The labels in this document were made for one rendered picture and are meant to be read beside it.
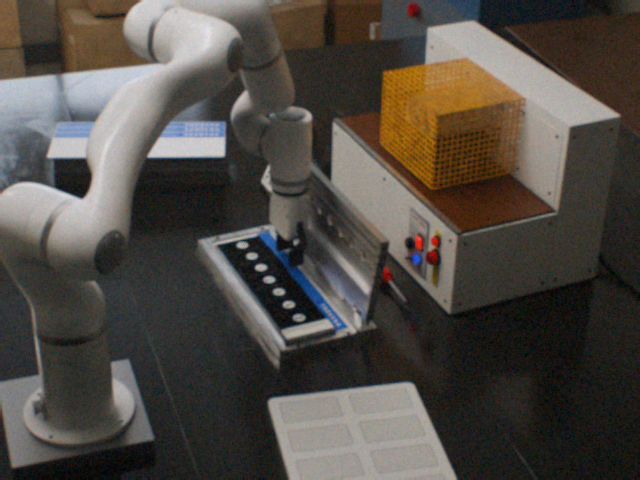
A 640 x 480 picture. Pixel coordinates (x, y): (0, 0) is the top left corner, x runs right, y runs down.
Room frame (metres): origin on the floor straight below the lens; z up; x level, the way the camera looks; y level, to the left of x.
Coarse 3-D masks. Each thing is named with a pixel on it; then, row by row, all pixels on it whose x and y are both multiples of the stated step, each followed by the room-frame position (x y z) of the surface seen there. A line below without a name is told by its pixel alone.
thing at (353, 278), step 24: (312, 168) 2.26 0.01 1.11; (312, 192) 2.26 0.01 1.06; (336, 192) 2.16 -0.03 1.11; (312, 216) 2.24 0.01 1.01; (336, 216) 2.15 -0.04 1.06; (360, 216) 2.07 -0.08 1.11; (312, 240) 2.20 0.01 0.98; (336, 240) 2.13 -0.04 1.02; (360, 240) 2.06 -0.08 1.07; (384, 240) 1.98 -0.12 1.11; (336, 264) 2.10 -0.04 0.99; (360, 264) 2.04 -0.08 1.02; (384, 264) 1.98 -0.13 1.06; (336, 288) 2.08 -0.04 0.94; (360, 288) 2.00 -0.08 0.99
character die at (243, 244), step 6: (234, 240) 2.27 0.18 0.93; (240, 240) 2.27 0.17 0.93; (246, 240) 2.27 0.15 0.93; (252, 240) 2.27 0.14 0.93; (258, 240) 2.27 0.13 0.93; (222, 246) 2.25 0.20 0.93; (228, 246) 2.24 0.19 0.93; (234, 246) 2.25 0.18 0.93; (240, 246) 2.24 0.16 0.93; (246, 246) 2.24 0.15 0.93; (252, 246) 2.25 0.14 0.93; (258, 246) 2.25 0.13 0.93; (264, 246) 2.24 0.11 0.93; (222, 252) 2.22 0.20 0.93; (228, 252) 2.22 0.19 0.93; (234, 252) 2.22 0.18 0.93
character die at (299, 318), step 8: (288, 312) 2.00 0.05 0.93; (296, 312) 2.00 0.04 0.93; (304, 312) 2.01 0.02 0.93; (312, 312) 2.01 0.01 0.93; (320, 312) 2.00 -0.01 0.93; (280, 320) 1.97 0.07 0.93; (288, 320) 1.98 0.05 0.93; (296, 320) 1.97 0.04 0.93; (304, 320) 1.97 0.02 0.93; (312, 320) 1.98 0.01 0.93; (280, 328) 1.95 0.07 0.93
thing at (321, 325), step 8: (320, 320) 1.97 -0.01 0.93; (328, 320) 1.97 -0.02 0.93; (288, 328) 1.95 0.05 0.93; (296, 328) 1.95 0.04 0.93; (304, 328) 1.95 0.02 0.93; (312, 328) 1.95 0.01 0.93; (320, 328) 1.95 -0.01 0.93; (328, 328) 1.95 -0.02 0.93; (288, 336) 1.92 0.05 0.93; (296, 336) 1.92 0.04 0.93
